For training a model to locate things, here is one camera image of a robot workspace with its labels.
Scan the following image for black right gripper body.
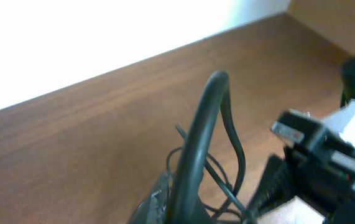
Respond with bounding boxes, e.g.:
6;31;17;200
284;146;355;224

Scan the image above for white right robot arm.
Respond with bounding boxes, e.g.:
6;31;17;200
245;57;355;223

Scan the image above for thick black HDMI cable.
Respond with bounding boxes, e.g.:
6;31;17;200
164;70;247;224

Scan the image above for thin black cable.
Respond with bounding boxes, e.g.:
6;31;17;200
165;123;249;224

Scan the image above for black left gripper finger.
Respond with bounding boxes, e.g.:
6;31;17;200
128;172;171;224

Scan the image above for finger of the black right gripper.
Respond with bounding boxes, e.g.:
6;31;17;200
247;154;295;215

